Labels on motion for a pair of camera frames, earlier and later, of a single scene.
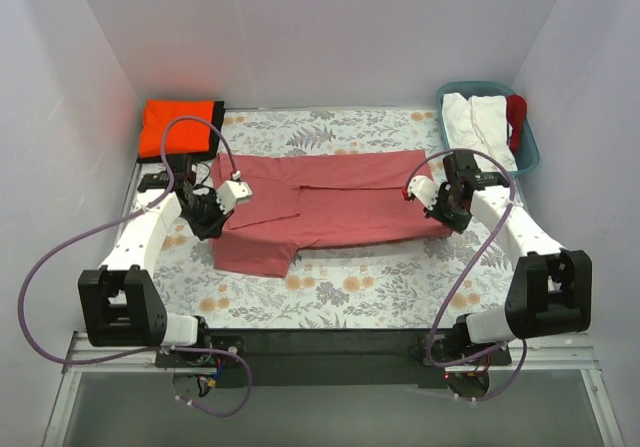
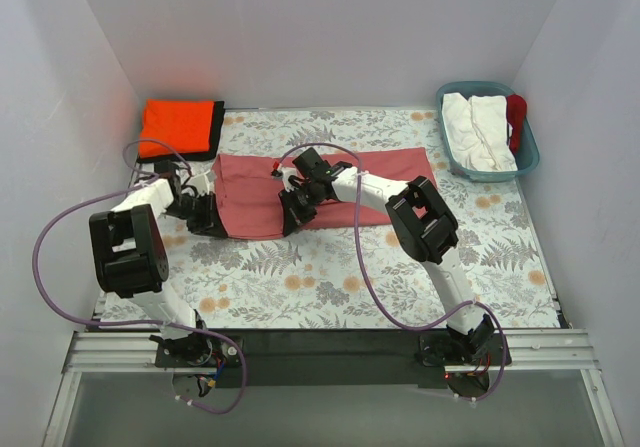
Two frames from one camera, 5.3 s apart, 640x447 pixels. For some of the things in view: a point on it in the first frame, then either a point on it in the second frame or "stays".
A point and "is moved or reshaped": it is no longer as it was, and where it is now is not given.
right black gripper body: x=447 y=216 to x=297 y=203
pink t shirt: x=303 y=198 is moved or reshaped
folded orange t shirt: x=183 y=136 stays
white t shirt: x=461 y=130 stays
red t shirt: x=516 y=107 stays
